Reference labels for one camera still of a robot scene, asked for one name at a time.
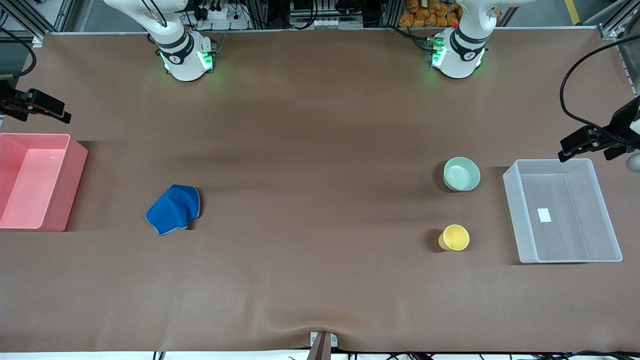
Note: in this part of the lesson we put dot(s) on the yellow cup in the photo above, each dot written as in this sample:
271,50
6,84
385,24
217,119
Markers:
455,237

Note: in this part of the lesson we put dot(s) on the white paper label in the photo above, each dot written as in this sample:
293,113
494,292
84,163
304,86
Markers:
544,215

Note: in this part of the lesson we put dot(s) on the brown mounting post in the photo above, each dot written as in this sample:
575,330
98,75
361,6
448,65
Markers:
320,350

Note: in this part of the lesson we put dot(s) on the table cover mat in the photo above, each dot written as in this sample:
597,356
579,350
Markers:
320,200

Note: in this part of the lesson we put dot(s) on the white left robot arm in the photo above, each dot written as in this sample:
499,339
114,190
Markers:
457,57

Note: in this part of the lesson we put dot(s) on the clear plastic bin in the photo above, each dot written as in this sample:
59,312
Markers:
565,240

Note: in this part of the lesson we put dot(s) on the pink plastic bin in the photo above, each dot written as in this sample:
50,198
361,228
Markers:
70,200

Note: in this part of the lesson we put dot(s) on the grey bracket plate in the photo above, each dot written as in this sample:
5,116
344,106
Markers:
334,340

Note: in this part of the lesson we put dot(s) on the white power strip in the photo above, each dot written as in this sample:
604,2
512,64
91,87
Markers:
220,15

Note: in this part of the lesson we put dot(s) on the orange snack packets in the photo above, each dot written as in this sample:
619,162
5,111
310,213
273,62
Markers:
430,15

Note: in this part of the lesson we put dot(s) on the mint green bowl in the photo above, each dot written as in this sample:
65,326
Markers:
461,175

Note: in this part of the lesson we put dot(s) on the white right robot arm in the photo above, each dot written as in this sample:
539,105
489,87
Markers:
182,55

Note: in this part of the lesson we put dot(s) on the white socket block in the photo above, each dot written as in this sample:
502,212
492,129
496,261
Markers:
322,23

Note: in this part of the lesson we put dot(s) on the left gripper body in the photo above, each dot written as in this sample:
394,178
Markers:
621,125

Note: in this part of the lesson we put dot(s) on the blue microfibre cloth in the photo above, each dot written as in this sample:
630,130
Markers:
172,210

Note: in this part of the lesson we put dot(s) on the aluminium frame profile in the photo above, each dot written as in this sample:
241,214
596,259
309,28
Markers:
627,55
30,22

